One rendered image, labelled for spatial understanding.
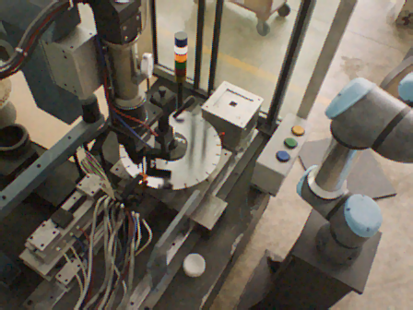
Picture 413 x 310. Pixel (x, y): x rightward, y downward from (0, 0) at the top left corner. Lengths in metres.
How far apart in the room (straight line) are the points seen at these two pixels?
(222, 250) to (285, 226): 0.99
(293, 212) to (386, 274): 0.58
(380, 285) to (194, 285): 1.28
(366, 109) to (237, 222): 0.65
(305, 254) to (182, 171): 0.50
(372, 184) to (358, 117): 1.71
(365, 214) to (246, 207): 0.40
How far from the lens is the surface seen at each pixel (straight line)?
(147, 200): 1.18
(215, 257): 1.24
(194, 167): 1.16
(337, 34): 1.24
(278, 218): 2.21
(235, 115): 1.39
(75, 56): 0.73
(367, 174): 2.57
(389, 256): 2.36
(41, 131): 1.59
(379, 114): 0.84
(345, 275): 1.33
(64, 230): 1.20
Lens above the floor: 1.90
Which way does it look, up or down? 53 degrees down
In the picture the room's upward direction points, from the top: 7 degrees clockwise
